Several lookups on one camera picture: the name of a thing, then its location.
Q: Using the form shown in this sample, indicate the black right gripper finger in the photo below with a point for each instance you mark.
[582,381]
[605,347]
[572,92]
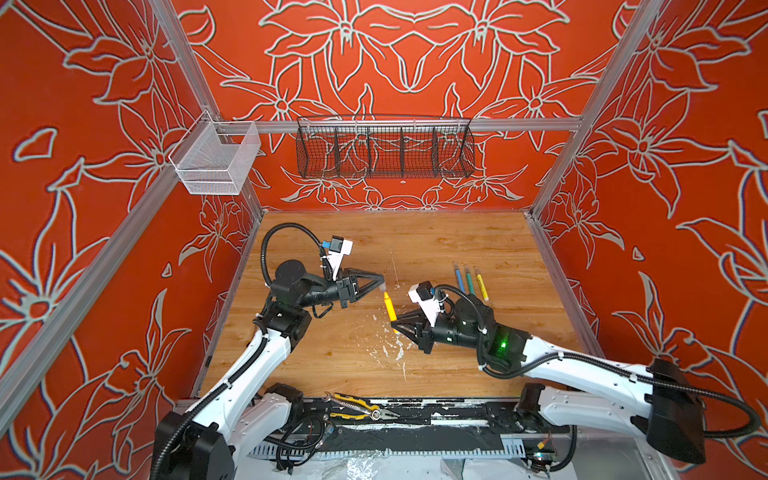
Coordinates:
[414,318]
[411,331]

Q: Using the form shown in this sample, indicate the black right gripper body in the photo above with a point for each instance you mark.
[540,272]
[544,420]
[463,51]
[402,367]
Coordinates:
[428,338]

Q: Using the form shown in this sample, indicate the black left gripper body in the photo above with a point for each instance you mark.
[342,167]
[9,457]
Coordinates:
[343,292]

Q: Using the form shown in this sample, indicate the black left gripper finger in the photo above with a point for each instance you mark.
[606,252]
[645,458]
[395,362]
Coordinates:
[361,291]
[365,278]

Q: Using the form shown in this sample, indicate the orange pen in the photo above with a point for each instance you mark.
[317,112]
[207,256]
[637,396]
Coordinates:
[390,309]

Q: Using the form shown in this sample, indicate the blue pen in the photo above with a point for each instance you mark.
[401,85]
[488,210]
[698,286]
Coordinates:
[459,278]

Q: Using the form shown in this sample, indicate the green pen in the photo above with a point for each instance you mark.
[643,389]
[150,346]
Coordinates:
[469,280]

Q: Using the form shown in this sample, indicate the yellow pen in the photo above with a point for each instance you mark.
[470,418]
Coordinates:
[481,283]

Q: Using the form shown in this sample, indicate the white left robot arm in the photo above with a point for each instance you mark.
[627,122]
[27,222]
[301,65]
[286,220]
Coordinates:
[217,432]

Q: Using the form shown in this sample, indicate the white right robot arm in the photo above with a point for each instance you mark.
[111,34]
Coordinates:
[572,389]

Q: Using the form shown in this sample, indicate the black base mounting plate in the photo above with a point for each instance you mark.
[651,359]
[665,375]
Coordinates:
[499,415]

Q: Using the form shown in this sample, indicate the white mesh basket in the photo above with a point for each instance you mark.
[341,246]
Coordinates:
[216,157]

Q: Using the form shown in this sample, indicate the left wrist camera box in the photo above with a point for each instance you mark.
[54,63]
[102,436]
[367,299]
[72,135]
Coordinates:
[333,254]

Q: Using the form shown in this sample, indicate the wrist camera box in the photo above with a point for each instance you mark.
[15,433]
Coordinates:
[333,254]
[430,304]

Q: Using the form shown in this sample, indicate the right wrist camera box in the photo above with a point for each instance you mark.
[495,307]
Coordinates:
[430,304]

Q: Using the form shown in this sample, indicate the yellow handled pliers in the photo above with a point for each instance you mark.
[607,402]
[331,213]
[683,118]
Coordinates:
[354,408]

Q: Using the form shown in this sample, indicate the black wire basket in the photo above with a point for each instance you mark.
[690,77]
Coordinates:
[357,147]

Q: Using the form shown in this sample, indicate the white slotted cable duct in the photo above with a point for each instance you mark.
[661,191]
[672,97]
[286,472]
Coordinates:
[511,448]

